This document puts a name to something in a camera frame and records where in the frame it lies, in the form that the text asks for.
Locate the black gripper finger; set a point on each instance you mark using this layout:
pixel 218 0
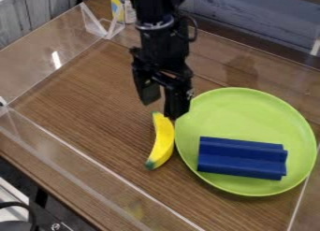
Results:
pixel 147 88
pixel 176 100

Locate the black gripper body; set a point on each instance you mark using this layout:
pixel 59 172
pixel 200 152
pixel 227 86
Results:
pixel 162 52

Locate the yellow toy banana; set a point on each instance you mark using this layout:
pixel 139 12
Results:
pixel 163 143

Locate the green plastic plate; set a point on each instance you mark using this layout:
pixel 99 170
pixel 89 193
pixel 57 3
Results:
pixel 246 114

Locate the blue foam block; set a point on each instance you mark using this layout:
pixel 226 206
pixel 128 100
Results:
pixel 242 158

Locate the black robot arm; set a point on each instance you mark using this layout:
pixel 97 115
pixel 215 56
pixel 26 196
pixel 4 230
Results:
pixel 155 11

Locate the clear acrylic tray wall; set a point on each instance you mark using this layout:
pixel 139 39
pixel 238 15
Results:
pixel 76 132

